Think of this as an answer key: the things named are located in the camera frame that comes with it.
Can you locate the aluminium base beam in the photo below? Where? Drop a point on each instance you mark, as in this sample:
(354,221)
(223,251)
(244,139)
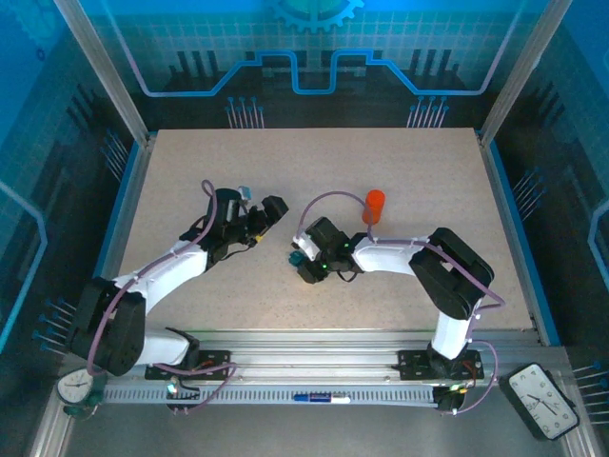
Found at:
(309,352)

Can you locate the blue table edge strip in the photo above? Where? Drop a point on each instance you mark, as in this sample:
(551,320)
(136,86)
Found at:
(120,200)
(511,200)

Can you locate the orange bottle cap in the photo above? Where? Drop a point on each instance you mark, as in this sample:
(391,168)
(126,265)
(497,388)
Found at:
(375,196)

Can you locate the aluminium frame post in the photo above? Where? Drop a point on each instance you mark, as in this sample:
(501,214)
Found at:
(522,71)
(105,71)

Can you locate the blue white marker pen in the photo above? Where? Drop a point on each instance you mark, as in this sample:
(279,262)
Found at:
(314,398)

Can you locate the orange pill bottle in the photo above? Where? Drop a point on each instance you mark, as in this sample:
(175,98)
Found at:
(377,214)

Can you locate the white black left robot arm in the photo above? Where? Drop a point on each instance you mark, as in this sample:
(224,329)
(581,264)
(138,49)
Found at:
(181,264)

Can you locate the black connector block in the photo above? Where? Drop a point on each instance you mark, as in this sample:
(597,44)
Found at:
(447,402)

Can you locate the black rectangular clock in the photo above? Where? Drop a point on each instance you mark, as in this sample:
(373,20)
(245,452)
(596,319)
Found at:
(540,402)

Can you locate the aluminium side rail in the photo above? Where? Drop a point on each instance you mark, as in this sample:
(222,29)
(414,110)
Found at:
(498,200)
(133,200)

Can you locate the round green alarm clock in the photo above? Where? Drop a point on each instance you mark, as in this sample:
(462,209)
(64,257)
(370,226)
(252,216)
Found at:
(75,385)

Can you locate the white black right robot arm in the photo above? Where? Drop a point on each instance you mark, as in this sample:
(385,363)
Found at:
(390,259)

